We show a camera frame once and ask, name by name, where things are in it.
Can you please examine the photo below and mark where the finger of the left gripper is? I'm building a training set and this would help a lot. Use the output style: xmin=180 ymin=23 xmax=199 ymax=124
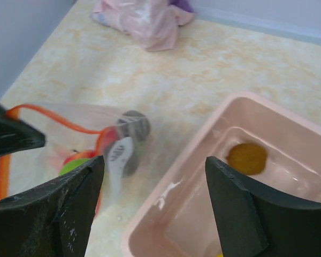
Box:
xmin=0 ymin=105 xmax=46 ymax=157

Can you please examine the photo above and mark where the pink plastic bin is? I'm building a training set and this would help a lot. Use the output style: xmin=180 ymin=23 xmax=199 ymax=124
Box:
xmin=122 ymin=92 xmax=321 ymax=256

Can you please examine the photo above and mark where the green apple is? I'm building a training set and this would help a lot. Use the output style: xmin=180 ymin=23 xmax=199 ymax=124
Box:
xmin=59 ymin=158 xmax=89 ymax=176

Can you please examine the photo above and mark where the brown kiwi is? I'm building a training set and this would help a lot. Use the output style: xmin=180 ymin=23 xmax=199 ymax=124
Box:
xmin=226 ymin=142 xmax=268 ymax=176

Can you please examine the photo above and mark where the small red apple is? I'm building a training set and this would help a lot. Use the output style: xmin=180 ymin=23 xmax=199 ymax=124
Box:
xmin=63 ymin=149 xmax=96 ymax=165

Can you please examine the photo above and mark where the dark plum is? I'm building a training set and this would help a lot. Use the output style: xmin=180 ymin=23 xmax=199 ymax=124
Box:
xmin=117 ymin=110 xmax=151 ymax=141

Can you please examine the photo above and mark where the large red apple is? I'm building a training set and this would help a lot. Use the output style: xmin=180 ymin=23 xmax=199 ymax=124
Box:
xmin=100 ymin=126 xmax=119 ymax=150

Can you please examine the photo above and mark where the clear zip top bag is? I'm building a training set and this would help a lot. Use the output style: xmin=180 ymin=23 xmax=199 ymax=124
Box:
xmin=0 ymin=103 xmax=150 ymax=211

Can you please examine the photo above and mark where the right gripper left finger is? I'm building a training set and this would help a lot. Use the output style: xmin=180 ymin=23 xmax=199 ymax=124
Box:
xmin=0 ymin=156 xmax=104 ymax=256

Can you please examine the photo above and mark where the pink crumpled cloth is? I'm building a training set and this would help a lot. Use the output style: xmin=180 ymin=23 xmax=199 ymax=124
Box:
xmin=91 ymin=1 xmax=195 ymax=51

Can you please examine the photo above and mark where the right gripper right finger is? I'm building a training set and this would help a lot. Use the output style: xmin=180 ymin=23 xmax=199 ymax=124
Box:
xmin=205 ymin=156 xmax=321 ymax=256

